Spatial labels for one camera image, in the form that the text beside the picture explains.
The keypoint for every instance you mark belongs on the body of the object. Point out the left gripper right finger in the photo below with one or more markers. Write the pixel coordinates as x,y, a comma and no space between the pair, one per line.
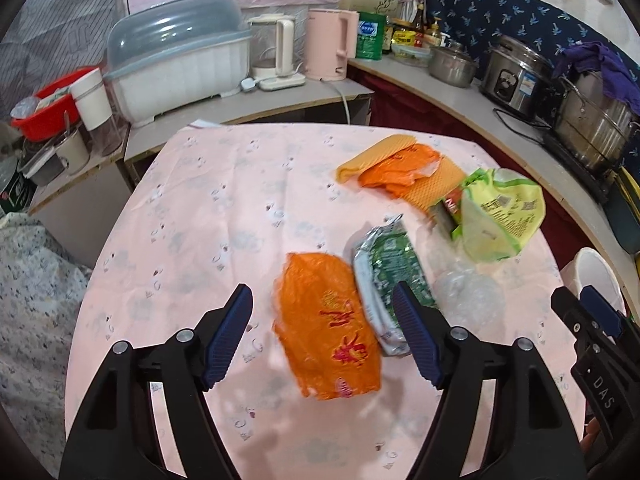
500,414

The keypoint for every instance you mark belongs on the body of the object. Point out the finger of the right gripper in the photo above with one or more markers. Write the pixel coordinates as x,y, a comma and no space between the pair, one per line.
607,376
620,328

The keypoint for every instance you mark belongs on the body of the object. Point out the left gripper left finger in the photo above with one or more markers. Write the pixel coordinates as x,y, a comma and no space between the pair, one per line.
115,435

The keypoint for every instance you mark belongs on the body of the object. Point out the clear plastic bag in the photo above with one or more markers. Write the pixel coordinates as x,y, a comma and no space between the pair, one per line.
465,296

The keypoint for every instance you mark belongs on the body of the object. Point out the yellow green snack bag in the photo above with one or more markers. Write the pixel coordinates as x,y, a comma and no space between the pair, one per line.
500,211

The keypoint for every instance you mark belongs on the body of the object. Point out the green wasabi carton box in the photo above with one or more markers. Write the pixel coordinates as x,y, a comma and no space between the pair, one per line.
447,213

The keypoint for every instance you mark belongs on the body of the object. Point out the green silver foil wrapper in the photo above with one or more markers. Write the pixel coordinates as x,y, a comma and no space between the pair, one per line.
383,258

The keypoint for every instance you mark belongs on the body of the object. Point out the red orange plastic bag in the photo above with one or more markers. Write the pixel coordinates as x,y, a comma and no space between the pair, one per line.
320,323

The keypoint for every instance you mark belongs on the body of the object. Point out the white lined trash bin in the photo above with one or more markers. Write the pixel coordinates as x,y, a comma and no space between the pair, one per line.
589,268

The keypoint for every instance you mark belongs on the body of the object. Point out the stacked yellow teal basins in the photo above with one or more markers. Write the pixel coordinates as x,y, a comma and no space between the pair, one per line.
622,210

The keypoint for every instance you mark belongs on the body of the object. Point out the black induction cooker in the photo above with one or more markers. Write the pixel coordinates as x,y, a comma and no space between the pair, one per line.
593,183

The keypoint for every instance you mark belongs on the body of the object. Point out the large steel steamer pot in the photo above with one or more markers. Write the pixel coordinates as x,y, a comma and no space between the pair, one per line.
593,127

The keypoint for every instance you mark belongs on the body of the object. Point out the pink patterned tablecloth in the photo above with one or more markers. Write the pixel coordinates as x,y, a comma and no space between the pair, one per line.
224,206

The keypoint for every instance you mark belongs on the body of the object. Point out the purple towel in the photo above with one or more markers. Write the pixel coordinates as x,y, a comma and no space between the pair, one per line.
593,56

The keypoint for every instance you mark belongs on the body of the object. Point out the orange plastic bag on foam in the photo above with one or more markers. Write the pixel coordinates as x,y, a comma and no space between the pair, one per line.
399,172

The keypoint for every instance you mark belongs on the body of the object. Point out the steel rice cooker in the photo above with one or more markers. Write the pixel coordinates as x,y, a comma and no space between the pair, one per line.
516,77

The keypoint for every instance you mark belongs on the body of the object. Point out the small steel pot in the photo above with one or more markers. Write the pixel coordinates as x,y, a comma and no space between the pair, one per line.
451,67

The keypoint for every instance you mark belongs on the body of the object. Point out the red plastic basket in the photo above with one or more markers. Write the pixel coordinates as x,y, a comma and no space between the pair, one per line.
48,122

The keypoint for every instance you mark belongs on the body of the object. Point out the blue patterned backsplash cloth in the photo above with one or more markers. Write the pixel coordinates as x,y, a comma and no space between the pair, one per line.
548,30

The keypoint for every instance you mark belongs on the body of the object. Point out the white cup with lid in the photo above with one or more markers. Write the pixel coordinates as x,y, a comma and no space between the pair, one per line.
91,99

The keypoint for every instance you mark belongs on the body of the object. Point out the sauce bottles group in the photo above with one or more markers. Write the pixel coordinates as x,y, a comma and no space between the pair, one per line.
413,38

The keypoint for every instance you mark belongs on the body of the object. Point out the green tin can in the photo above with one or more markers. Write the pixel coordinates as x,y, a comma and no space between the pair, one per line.
370,36

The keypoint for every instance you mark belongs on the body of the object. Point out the white dish rack grey lid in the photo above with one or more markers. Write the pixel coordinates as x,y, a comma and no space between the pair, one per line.
174,54

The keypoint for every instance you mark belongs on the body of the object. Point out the pink electric kettle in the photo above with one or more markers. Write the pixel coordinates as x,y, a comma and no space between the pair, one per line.
331,38

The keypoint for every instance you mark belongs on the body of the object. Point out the white glass kettle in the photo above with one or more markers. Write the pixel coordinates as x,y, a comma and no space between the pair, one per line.
272,54

